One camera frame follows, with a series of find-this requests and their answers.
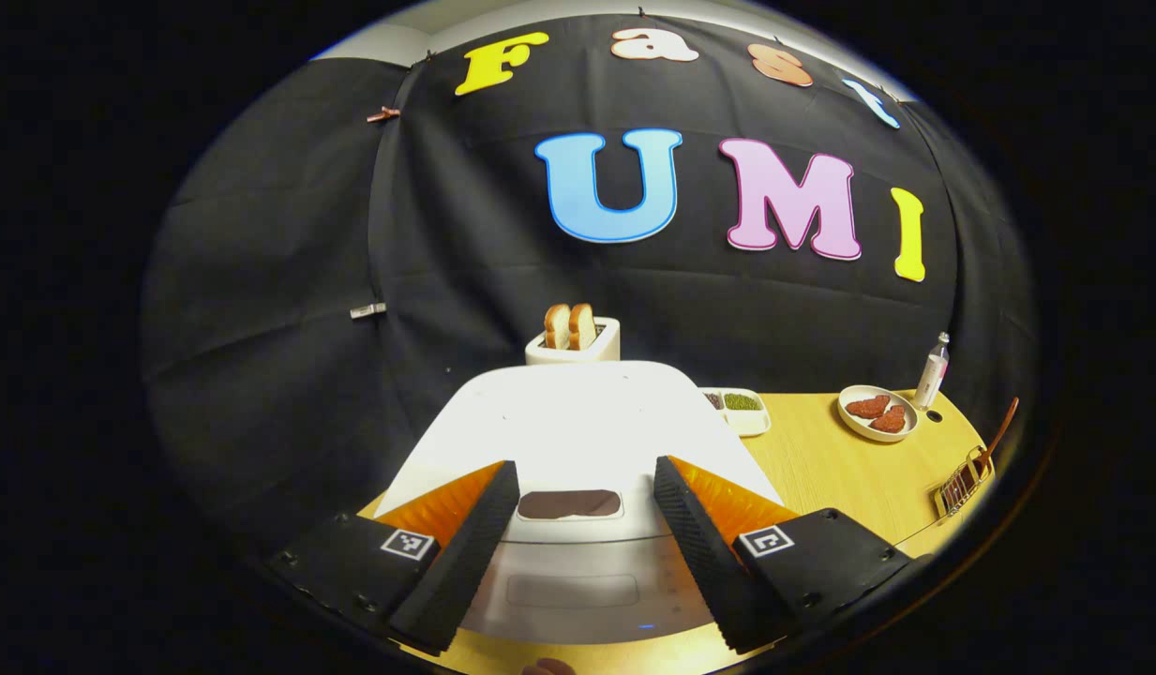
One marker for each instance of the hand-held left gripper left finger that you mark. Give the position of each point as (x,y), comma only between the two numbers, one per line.
(465,562)

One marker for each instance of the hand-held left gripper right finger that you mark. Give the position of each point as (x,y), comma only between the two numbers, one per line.
(699,553)

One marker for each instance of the white rice cooker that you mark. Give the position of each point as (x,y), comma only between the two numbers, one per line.
(578,422)

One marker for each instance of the brown wooden spoon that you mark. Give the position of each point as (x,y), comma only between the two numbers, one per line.
(993,441)

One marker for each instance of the white divided grain dish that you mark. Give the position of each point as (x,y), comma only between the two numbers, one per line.
(751,425)

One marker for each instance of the white round plate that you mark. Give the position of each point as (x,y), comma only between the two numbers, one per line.
(854,427)

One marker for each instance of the red-brown meat piece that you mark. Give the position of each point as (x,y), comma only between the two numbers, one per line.
(889,419)
(868,406)

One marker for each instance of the white toaster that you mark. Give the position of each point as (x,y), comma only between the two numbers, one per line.
(596,350)

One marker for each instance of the toast bread slice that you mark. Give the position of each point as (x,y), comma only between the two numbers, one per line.
(556,326)
(582,326)

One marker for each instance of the white cloth clip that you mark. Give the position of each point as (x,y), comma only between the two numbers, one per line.
(367,310)

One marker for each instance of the clear bottle with pink label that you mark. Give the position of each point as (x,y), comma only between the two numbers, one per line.
(929,375)

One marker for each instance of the black backdrop cloth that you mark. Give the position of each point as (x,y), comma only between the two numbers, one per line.
(259,281)

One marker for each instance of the copper cloth clip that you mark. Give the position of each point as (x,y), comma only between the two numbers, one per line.
(382,114)

